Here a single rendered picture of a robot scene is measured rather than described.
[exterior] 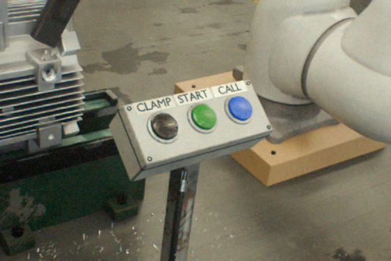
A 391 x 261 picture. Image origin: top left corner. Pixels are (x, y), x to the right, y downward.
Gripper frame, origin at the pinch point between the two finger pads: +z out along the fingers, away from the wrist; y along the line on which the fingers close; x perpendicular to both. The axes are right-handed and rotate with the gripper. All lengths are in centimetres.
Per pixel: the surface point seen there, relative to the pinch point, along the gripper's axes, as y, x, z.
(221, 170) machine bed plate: 0.5, 41.9, 12.1
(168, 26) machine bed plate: -61, 66, -1
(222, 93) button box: 18.9, 12.1, -2.9
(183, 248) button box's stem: 20.0, 19.8, 17.0
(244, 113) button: 21.8, 13.7, -2.4
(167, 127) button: 21.4, 5.0, 2.3
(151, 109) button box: 18.9, 4.1, 1.7
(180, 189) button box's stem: 21.1, 12.0, 8.7
